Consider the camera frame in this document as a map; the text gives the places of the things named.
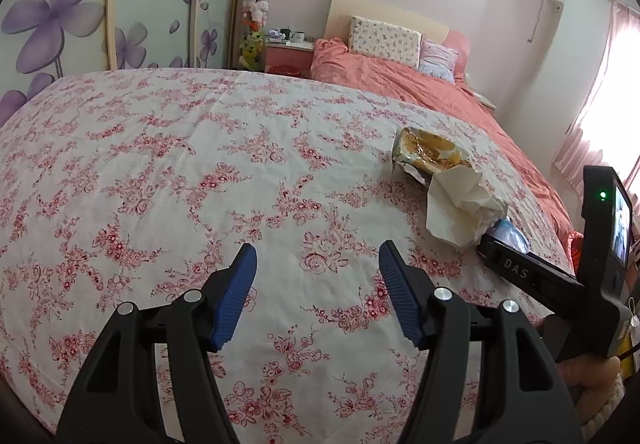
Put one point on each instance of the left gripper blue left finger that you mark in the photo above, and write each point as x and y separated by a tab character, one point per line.
228	294

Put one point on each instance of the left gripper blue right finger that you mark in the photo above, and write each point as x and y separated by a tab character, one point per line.
406	307

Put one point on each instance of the cream paper bag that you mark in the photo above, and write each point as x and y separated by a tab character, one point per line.
459	208

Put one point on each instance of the blue Vinda tissue pack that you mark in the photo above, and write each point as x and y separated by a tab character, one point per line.
509	234

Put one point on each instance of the orange snack food bag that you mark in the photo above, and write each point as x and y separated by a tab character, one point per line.
423	154

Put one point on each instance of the person's right hand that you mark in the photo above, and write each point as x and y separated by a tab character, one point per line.
591	380

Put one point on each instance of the orange plastic laundry basket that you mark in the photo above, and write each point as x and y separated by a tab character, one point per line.
574	249

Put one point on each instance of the floral pink white tablecloth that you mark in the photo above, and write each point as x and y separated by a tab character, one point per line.
137	185

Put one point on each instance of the bed with salmon duvet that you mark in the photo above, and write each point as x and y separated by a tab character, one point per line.
335	64

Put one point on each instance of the pink window curtain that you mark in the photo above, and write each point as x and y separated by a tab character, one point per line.
606	129

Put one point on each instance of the right nightstand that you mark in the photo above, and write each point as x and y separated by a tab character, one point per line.
490	107

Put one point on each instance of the pink striped pillow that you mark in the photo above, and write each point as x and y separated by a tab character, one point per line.
437	61

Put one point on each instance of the pink left nightstand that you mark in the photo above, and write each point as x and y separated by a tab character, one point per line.
289	59

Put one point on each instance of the floral white pillow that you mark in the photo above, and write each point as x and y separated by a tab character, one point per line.
384	41

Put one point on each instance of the wooden pink headboard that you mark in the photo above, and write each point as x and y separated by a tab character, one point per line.
341	12

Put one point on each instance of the plush toy display tube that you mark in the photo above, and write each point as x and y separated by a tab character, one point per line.
252	43

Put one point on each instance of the sliding wardrobe with flower print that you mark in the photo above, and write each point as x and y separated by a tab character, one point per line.
100	9

